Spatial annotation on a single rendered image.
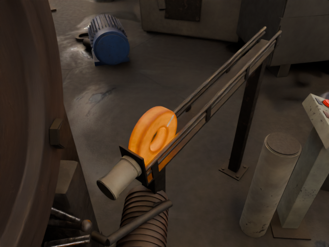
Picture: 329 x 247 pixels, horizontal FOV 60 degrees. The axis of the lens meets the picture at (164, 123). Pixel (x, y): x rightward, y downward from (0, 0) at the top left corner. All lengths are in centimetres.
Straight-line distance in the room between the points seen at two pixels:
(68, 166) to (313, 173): 89
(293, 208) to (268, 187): 24
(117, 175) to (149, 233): 18
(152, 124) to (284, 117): 150
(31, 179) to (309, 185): 110
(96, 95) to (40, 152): 194
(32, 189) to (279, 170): 91
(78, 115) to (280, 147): 137
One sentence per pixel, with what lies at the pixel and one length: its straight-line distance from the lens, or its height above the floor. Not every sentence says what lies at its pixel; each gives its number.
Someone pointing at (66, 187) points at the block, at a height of 80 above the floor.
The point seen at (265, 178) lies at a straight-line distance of 109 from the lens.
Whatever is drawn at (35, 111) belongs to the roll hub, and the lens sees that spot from 23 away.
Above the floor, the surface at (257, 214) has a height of 17.
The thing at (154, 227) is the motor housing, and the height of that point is 52.
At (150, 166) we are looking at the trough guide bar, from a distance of 69.
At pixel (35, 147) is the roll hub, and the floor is 104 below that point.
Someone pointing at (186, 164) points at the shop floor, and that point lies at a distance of 160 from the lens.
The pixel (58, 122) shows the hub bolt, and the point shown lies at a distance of 24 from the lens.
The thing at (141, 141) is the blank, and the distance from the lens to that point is 64.
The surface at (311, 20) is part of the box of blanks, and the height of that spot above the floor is 46.
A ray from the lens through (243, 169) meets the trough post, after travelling 162.
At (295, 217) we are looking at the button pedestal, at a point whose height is 10.
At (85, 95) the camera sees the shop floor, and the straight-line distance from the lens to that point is 218.
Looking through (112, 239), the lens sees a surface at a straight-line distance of 67.
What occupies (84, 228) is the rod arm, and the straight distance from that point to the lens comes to 34.
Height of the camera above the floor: 119
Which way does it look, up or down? 40 degrees down
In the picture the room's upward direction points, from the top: straight up
